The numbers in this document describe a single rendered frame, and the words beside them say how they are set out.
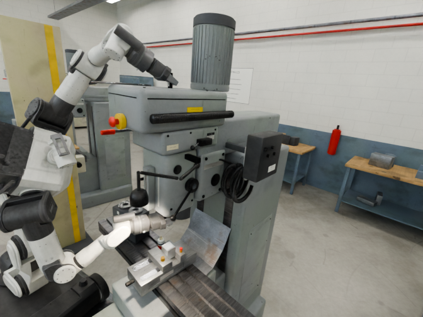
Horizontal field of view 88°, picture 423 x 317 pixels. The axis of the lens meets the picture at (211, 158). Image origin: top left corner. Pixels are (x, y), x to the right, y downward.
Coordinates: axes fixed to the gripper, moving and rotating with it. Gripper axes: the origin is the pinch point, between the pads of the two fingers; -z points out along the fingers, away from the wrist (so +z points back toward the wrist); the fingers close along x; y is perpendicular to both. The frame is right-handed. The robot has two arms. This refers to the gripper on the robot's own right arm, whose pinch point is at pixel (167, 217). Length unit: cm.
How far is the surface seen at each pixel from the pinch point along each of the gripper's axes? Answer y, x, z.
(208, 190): -16.0, -6.3, -19.5
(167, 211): -11.7, -11.4, 4.8
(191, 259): 27.3, -5.5, -12.7
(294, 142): 23, 188, -328
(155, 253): 20.8, 0.0, 6.6
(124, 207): 12.0, 38.2, 15.8
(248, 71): -110, 358, -326
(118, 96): -61, -4, 23
